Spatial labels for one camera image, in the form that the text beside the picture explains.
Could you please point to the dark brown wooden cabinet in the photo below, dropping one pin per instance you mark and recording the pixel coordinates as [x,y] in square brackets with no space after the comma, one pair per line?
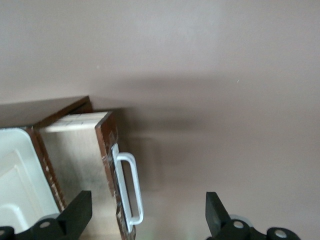
[37,112]

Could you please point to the dark brown wooden drawer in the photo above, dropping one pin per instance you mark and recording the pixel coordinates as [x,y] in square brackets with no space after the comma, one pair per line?
[75,155]

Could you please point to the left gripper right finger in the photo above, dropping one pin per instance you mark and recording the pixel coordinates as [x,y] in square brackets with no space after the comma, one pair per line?
[225,230]

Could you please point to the cream plastic box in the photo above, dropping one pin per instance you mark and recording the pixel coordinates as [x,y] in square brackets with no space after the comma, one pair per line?
[15,175]

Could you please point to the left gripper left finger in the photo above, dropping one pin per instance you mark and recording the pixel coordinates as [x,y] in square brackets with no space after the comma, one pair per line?
[70,220]

